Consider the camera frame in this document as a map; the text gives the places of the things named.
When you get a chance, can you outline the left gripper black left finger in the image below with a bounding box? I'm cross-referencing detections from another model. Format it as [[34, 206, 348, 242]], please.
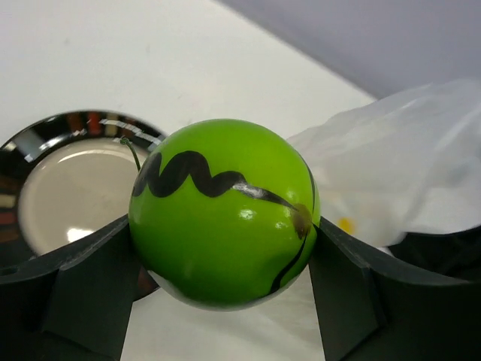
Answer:
[[1, 217, 140, 360]]

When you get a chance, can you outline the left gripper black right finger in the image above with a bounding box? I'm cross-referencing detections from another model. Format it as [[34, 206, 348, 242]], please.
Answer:
[[309, 220, 480, 360]]

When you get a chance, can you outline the clear plastic bag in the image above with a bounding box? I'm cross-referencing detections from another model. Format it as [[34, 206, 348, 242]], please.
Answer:
[[289, 80, 480, 247]]

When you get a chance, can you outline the green fake lime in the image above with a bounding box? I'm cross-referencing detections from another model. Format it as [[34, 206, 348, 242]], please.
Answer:
[[128, 119, 321, 310]]

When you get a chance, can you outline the round plate with dark rim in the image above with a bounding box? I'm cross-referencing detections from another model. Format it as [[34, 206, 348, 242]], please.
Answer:
[[1, 109, 165, 279]]

